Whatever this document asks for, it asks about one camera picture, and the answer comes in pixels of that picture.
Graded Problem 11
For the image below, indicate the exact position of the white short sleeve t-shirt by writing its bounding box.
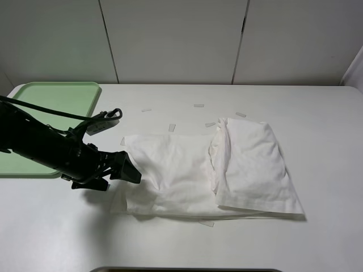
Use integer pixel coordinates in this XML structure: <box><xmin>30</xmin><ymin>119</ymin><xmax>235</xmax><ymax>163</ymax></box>
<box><xmin>111</xmin><ymin>118</ymin><xmax>304</xmax><ymax>219</ymax></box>

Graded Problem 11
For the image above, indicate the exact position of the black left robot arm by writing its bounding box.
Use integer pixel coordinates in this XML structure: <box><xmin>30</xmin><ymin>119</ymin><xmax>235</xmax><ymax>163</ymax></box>
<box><xmin>1</xmin><ymin>102</ymin><xmax>142</xmax><ymax>192</ymax></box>

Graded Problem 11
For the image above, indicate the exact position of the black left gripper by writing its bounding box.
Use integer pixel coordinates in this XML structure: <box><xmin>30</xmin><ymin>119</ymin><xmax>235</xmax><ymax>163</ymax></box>
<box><xmin>61</xmin><ymin>144</ymin><xmax>142</xmax><ymax>192</ymax></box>

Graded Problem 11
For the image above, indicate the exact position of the clear tape piece at shirt corner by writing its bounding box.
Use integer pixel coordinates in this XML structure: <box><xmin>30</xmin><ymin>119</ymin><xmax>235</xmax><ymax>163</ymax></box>
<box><xmin>120</xmin><ymin>137</ymin><xmax>126</xmax><ymax>146</ymax></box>

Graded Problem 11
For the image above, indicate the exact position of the clear tape piece middle left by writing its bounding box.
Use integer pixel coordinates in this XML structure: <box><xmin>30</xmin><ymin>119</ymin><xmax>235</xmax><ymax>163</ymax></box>
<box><xmin>168</xmin><ymin>124</ymin><xmax>176</xmax><ymax>132</ymax></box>

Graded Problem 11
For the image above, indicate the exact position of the green plastic tray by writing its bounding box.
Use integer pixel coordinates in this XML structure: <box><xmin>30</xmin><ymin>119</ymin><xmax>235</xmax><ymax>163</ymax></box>
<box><xmin>1</xmin><ymin>82</ymin><xmax>101</xmax><ymax>178</ymax></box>

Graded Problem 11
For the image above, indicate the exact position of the clear tape piece far right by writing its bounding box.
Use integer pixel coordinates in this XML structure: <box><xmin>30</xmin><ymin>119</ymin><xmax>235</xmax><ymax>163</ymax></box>
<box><xmin>235</xmin><ymin>112</ymin><xmax>246</xmax><ymax>117</ymax></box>

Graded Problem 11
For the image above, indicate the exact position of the clear tape piece near front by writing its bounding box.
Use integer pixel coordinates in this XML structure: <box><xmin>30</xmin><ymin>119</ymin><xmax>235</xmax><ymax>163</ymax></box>
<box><xmin>199</xmin><ymin>220</ymin><xmax>214</xmax><ymax>228</ymax></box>

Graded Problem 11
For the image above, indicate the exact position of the clear tape piece middle right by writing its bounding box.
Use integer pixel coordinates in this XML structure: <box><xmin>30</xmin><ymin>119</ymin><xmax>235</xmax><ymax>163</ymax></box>
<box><xmin>205</xmin><ymin>122</ymin><xmax>216</xmax><ymax>128</ymax></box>

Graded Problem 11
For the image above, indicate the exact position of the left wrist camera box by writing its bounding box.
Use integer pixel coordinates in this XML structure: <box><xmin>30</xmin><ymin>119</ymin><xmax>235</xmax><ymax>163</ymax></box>
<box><xmin>86</xmin><ymin>109</ymin><xmax>123</xmax><ymax>136</ymax></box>

